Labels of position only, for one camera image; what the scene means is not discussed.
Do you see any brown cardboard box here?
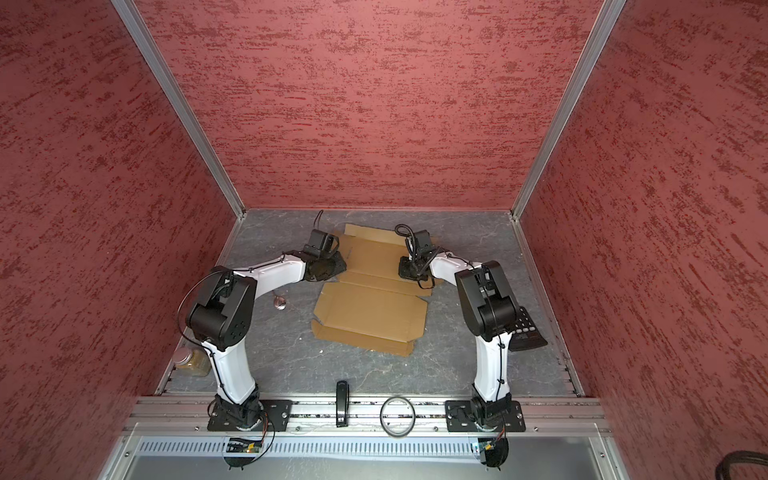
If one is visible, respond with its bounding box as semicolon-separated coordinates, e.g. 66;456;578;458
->
311;224;431;357

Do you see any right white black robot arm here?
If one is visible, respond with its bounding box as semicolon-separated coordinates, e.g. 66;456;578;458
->
398;252;518;429

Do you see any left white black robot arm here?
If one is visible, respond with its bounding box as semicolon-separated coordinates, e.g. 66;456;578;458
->
185;251;346;431

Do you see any small metal spoon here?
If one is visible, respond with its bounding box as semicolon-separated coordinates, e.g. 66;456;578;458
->
273;294;287;311

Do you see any black calculator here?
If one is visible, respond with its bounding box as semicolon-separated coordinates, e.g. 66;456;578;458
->
508;306;548;352

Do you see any glass spice jar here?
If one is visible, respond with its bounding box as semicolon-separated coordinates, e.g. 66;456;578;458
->
172;346;211;377

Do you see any right circuit board connector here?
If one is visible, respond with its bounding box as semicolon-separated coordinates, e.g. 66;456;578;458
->
477;438;509;469

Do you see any circuit board connector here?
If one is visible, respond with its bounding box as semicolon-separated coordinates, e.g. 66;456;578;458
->
223;437;264;469
477;438;509;469

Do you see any left circuit board connector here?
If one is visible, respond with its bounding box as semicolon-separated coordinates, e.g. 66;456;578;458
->
223;437;264;469

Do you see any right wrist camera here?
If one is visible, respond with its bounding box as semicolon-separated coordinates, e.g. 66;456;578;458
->
408;230;435;260

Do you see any black cable ring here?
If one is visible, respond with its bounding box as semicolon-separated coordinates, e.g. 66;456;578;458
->
379;395;417;438

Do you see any black handle bar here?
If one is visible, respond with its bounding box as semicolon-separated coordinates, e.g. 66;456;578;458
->
335;380;350;428

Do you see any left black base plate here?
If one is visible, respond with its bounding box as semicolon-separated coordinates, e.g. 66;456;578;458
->
207;398;294;434

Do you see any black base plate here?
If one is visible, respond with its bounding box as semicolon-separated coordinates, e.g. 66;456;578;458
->
445;397;526;433
207;398;294;434

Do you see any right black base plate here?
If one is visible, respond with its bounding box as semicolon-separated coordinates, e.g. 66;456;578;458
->
445;397;526;433

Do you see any aluminium frame rail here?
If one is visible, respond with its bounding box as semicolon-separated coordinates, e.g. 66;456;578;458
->
121;394;613;438

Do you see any white perforated cable duct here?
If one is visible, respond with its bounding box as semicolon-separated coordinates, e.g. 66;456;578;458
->
135;436;511;463

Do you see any left aluminium corner post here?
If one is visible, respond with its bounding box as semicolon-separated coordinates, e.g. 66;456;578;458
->
111;0;247;219

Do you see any aluminium corner post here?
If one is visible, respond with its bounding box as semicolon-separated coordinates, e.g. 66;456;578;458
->
511;0;626;222
111;0;247;219

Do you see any right aluminium corner post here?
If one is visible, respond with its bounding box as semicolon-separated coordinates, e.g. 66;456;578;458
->
511;0;626;222

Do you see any black cable bottom corner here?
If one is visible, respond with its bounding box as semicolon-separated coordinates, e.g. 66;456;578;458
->
715;449;768;480

